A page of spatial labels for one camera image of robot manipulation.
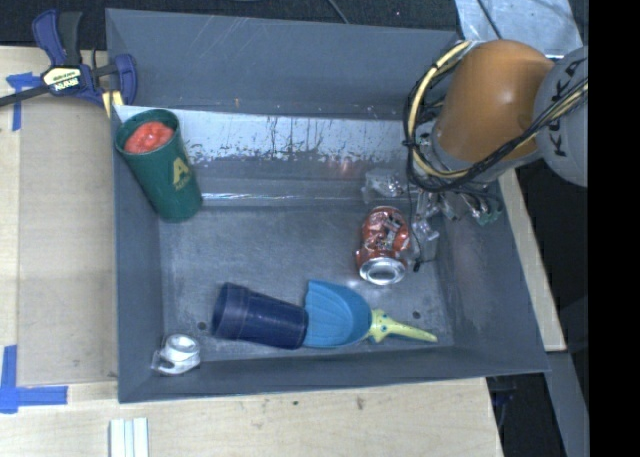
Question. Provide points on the grey metal bin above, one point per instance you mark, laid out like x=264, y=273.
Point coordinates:
x=280, y=245

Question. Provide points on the dark green plastic cup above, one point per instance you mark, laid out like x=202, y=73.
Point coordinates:
x=167, y=180

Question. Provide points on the dark blue plastic cup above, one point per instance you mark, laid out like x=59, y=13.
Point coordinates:
x=260, y=317

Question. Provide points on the crushed red drinks can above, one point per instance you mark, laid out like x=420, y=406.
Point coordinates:
x=382, y=240

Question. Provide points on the pale wood board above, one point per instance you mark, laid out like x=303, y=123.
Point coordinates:
x=65, y=245

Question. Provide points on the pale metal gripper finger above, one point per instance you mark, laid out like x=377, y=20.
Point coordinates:
x=423, y=206
x=431, y=244

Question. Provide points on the crumpled clear plastic piece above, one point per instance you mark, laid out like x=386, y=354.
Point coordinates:
x=382, y=182

